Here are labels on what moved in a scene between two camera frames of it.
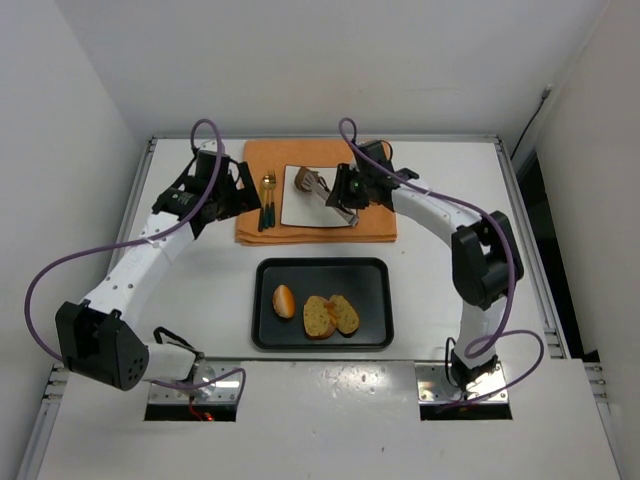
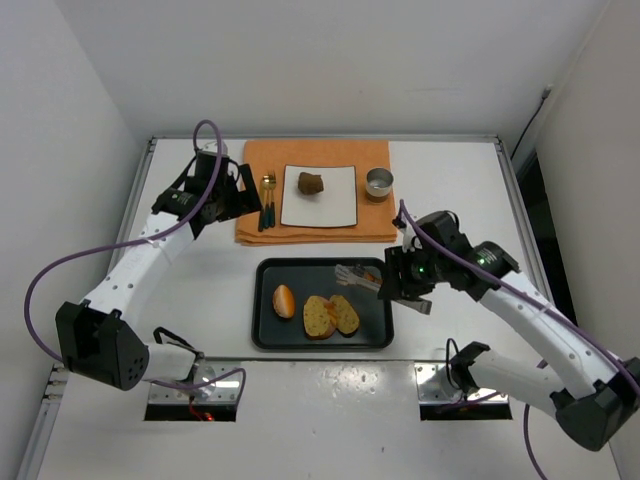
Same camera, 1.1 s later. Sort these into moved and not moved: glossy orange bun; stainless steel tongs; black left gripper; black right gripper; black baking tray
Moved: stainless steel tongs; black right gripper
Not moved: glossy orange bun; black left gripper; black baking tray
